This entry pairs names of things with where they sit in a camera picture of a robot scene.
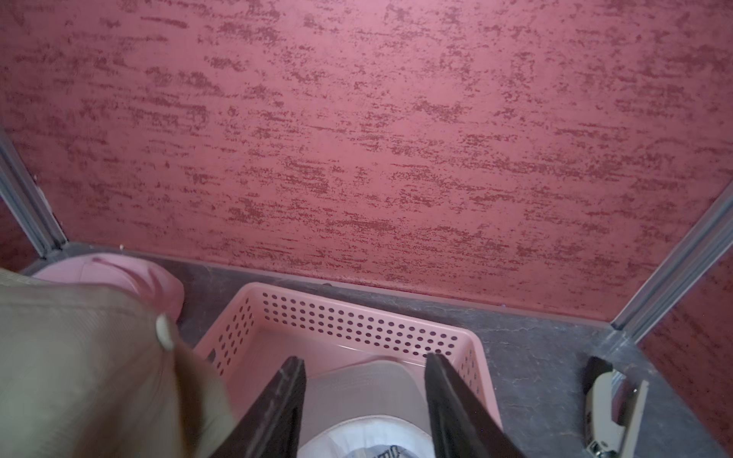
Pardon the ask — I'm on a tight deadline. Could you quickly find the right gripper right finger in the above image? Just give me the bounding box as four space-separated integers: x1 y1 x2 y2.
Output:
425 353 524 458

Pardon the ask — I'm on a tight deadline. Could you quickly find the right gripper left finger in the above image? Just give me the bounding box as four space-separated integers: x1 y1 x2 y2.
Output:
213 356 307 458

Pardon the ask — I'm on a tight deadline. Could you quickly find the cream white baseball cap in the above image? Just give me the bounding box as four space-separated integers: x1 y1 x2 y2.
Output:
297 361 435 458

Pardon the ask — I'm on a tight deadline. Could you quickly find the pink plastic basket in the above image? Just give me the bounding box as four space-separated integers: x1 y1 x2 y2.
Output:
194 282 501 422

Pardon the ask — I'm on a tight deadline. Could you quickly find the beige baseball cap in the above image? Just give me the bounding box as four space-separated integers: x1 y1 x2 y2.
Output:
1 271 237 457

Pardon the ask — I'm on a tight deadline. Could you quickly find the pink baseball cap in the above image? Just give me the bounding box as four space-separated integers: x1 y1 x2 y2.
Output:
32 253 184 322

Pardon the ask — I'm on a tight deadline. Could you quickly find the stapler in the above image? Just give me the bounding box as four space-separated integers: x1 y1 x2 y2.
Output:
583 356 649 457

